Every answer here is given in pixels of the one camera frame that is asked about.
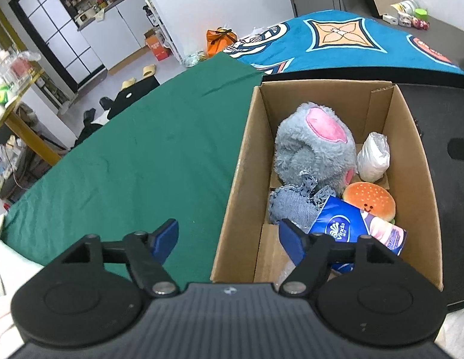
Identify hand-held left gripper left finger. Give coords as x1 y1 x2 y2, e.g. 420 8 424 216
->
47 218 179 297

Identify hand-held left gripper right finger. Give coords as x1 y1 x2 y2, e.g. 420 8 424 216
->
279 218 410 297

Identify blue denim cloth piece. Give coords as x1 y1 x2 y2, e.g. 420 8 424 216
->
269 172 335 229

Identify blue tissue packet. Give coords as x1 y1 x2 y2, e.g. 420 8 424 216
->
307 195 408 273

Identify brown cardboard box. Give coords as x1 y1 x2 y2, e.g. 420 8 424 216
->
210 80 444 292

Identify burger squishy toy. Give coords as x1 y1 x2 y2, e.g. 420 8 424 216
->
342 181 397 226

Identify grey and pink plush toy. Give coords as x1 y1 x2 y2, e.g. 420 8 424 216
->
274 102 358 195

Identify white plastic bag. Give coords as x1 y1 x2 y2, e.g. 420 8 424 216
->
356 132 390 182

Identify green cloth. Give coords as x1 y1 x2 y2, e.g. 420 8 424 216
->
0 53 266 283

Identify black chair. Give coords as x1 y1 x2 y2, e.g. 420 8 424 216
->
107 78 160 120

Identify white bedding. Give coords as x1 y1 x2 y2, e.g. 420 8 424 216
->
0 215 464 359

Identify yellow wooden table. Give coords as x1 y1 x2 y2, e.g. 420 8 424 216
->
0 71 62 166

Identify orange cardboard box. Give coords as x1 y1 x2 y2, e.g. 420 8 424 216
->
144 30 172 62

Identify blue printed blanket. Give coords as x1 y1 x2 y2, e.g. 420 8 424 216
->
222 9 464 83

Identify orange bag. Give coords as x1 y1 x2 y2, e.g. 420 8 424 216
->
206 28 238 58

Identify white cabinet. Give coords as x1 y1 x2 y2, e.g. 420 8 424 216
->
78 0 158 73

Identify clear plastic jar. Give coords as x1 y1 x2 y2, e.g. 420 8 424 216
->
0 50 42 83

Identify black framed sliding door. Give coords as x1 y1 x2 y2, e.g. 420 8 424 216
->
9 0 106 91

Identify white and yellow container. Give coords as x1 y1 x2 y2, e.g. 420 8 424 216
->
390 0 420 16

